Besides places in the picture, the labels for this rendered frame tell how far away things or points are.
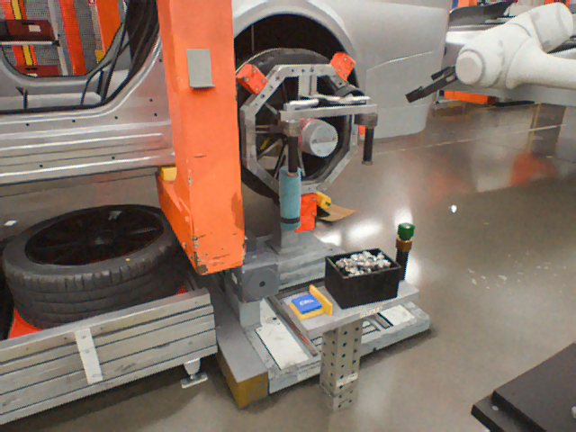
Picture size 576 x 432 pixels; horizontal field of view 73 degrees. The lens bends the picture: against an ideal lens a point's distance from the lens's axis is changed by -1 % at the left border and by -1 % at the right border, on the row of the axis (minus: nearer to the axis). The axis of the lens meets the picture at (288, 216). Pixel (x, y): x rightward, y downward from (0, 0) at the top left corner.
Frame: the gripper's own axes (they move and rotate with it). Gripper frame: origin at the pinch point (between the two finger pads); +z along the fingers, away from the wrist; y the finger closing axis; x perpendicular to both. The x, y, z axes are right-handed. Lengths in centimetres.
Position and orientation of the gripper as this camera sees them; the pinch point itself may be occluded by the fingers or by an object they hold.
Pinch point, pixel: (423, 87)
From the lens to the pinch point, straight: 132.7
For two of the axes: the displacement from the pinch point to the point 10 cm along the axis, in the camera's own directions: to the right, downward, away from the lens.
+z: -4.4, 0.7, 9.0
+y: 7.2, -5.7, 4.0
